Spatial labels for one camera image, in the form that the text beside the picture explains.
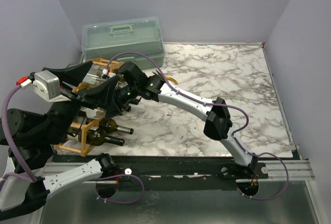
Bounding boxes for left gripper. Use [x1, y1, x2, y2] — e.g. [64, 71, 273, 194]
[43, 61, 121, 144]

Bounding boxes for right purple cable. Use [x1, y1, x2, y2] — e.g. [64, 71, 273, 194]
[106, 52, 290, 201]

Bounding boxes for wooden wine rack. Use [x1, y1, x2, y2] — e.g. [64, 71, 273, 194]
[54, 57, 124, 157]

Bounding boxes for green plastic toolbox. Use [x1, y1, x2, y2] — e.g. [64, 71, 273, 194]
[82, 17, 165, 67]

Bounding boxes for bottle in rack bottom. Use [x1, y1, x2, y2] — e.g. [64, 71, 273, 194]
[99, 119, 134, 135]

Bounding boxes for clear glass bottle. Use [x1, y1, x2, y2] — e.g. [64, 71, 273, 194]
[82, 65, 107, 85]

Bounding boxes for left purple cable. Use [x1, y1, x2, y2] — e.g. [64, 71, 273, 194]
[0, 84, 145, 204]

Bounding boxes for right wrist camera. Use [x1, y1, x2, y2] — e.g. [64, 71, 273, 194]
[101, 69, 116, 79]

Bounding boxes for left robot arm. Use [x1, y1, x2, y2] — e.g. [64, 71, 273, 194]
[1, 62, 119, 221]

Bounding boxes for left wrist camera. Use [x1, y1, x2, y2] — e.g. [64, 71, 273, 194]
[16, 70, 69, 103]

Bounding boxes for small dark cap bottle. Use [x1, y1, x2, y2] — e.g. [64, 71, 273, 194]
[80, 107, 106, 120]

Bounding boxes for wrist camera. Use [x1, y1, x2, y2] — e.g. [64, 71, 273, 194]
[16, 70, 69, 103]
[101, 69, 116, 79]

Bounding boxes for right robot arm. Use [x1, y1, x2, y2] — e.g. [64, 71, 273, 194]
[118, 62, 258, 178]

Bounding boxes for purple cable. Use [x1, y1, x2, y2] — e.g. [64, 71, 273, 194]
[106, 52, 290, 201]
[0, 84, 145, 204]

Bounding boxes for yellow handled pliers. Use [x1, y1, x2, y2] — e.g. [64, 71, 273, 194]
[152, 70, 178, 85]

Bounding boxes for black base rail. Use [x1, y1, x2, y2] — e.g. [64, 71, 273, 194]
[51, 154, 269, 192]

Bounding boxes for green bottle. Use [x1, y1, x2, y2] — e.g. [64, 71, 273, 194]
[67, 127, 125, 146]

